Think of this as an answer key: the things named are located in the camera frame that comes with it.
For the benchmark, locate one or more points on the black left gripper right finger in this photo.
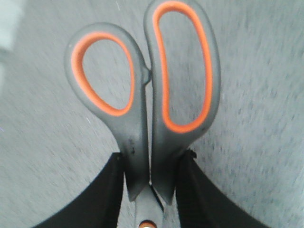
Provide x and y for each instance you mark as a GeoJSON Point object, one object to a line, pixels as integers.
{"type": "Point", "coordinates": [201, 204]}

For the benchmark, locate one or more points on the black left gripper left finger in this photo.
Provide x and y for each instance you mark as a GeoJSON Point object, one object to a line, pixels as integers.
{"type": "Point", "coordinates": [98, 206]}

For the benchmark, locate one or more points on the grey orange handled scissors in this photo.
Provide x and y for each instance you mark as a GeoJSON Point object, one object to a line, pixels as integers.
{"type": "Point", "coordinates": [149, 140]}

